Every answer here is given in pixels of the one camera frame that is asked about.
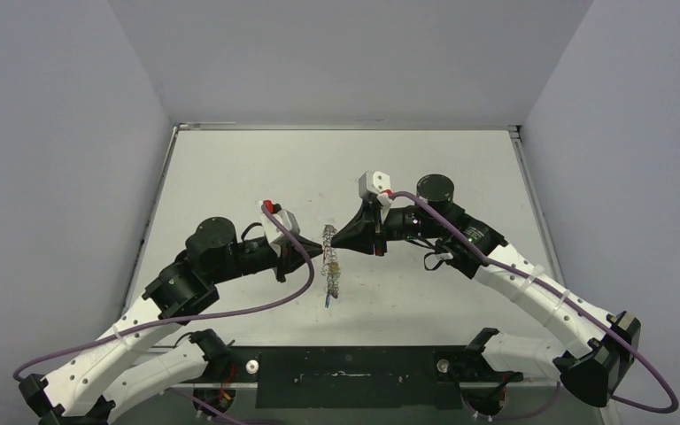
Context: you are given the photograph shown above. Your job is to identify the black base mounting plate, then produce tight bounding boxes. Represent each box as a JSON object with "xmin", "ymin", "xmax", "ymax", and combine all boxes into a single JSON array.
[{"xmin": 193, "ymin": 345, "xmax": 523, "ymax": 410}]

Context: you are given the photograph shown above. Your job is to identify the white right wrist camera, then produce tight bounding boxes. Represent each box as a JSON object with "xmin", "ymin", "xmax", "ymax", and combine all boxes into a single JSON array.
[{"xmin": 358, "ymin": 171, "xmax": 392, "ymax": 207}]

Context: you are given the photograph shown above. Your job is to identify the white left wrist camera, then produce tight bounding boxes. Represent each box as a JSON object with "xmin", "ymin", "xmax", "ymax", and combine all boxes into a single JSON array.
[{"xmin": 259, "ymin": 200, "xmax": 300, "ymax": 258}]

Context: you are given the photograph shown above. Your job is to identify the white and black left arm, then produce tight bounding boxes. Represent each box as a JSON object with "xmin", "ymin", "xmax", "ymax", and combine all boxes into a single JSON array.
[{"xmin": 19, "ymin": 211, "xmax": 322, "ymax": 424}]

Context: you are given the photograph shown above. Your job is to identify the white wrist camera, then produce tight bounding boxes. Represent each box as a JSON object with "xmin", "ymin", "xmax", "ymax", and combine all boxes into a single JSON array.
[
  {"xmin": 358, "ymin": 171, "xmax": 392, "ymax": 207},
  {"xmin": 259, "ymin": 200, "xmax": 300, "ymax": 258}
]

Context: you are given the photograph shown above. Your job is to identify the metal ring disc with keyrings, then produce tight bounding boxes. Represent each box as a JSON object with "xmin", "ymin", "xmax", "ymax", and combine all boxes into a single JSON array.
[{"xmin": 321, "ymin": 224, "xmax": 341, "ymax": 299}]

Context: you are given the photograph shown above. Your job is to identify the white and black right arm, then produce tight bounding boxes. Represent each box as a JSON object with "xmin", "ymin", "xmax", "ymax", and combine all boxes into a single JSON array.
[{"xmin": 331, "ymin": 172, "xmax": 641, "ymax": 407}]

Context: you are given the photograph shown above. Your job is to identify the aluminium frame rail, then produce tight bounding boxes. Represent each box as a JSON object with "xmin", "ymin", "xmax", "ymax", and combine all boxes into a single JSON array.
[{"xmin": 84, "ymin": 345, "xmax": 615, "ymax": 390}]

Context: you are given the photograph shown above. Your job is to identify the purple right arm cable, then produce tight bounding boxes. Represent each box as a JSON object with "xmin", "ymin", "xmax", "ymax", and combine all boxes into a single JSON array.
[{"xmin": 390, "ymin": 190, "xmax": 680, "ymax": 422}]

